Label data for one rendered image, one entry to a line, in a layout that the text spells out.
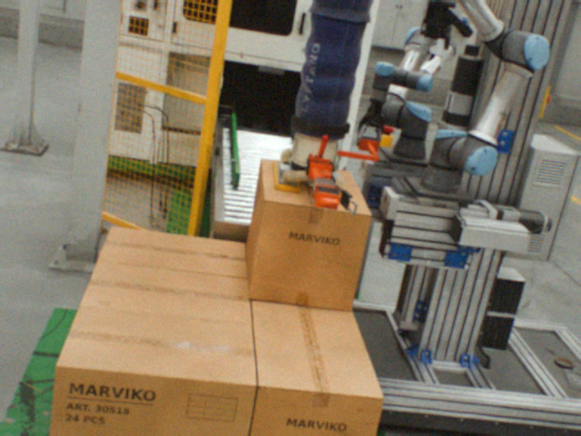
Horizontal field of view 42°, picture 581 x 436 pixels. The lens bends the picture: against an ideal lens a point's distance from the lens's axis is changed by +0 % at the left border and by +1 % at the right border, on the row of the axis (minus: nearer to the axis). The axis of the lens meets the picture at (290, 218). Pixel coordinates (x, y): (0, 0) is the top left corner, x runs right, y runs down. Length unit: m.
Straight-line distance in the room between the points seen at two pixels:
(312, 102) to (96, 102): 1.52
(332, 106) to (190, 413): 1.24
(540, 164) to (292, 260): 1.08
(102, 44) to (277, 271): 1.72
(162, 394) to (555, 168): 1.79
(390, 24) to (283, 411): 10.10
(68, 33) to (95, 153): 8.12
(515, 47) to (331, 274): 1.05
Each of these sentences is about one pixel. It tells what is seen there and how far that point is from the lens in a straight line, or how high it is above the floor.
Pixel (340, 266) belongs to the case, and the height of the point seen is 0.73.
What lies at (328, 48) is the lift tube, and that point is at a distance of 2.88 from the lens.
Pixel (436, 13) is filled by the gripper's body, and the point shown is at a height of 1.68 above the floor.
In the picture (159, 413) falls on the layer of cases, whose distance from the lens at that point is 2.42.
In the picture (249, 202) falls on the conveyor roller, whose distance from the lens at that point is 4.05.
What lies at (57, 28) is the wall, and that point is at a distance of 12.24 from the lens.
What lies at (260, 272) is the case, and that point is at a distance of 2.85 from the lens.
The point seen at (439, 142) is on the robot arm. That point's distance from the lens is 2.94.
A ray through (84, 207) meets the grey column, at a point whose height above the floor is 0.34.
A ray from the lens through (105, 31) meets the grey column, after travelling 4.04.
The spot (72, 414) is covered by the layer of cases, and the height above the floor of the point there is 0.38.
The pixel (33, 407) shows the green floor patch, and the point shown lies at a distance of 3.17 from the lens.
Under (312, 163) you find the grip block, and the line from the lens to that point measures 2.75.
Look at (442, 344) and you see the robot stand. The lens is 3.46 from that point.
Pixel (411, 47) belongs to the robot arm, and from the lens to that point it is 3.64.
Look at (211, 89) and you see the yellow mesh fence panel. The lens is 4.10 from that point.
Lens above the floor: 1.76
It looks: 18 degrees down
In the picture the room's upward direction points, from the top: 10 degrees clockwise
